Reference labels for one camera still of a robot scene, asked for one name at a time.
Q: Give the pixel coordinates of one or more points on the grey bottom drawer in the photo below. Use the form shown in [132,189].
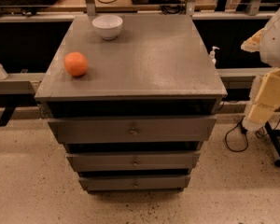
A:
[135,182]

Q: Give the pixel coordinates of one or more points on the white pump dispenser bottle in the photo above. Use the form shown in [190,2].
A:
[212,54]

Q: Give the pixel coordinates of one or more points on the grey wooden drawer cabinet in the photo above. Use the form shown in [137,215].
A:
[157,67]

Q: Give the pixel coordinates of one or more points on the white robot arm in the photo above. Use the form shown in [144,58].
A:
[269,51]

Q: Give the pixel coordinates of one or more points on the orange fruit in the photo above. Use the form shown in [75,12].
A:
[75,64]

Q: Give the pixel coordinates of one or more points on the grey drawer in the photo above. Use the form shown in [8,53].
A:
[127,161]
[132,130]
[135,182]

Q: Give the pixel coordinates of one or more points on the black bracket leg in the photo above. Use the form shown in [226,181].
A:
[6,115]

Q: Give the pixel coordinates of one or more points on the black stand leg with wheel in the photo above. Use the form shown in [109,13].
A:
[274,135]

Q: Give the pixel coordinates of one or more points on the white ceramic bowl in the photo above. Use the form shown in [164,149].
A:
[108,27]

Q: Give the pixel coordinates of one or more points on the grey top drawer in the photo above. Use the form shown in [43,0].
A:
[132,130]

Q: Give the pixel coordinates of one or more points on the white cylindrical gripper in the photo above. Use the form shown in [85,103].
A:
[276,44]

